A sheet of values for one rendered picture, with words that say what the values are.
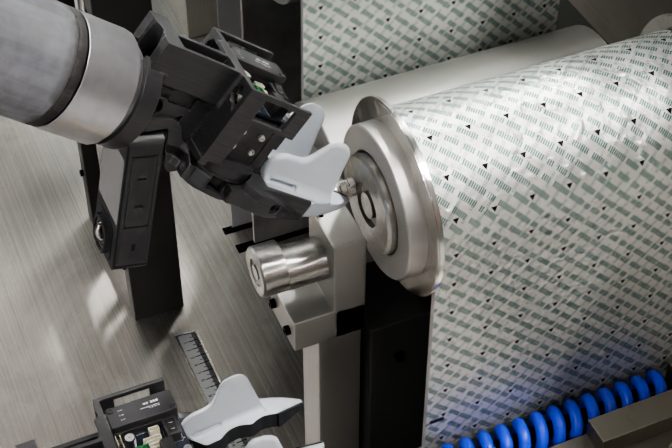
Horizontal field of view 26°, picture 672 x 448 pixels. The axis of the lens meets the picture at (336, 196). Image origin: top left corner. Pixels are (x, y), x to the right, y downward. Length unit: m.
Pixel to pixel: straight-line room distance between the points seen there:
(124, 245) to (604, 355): 0.42
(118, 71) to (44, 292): 0.63
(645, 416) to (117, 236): 0.46
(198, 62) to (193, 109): 0.04
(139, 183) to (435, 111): 0.22
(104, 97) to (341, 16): 0.33
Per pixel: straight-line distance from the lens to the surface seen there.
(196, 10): 1.74
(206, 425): 1.08
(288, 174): 0.97
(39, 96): 0.85
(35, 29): 0.84
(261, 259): 1.07
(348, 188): 1.03
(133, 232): 0.96
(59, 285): 1.48
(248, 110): 0.91
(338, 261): 1.07
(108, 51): 0.86
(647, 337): 1.20
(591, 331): 1.16
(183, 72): 0.89
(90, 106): 0.86
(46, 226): 1.54
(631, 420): 1.18
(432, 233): 0.98
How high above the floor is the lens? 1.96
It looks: 44 degrees down
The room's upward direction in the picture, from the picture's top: straight up
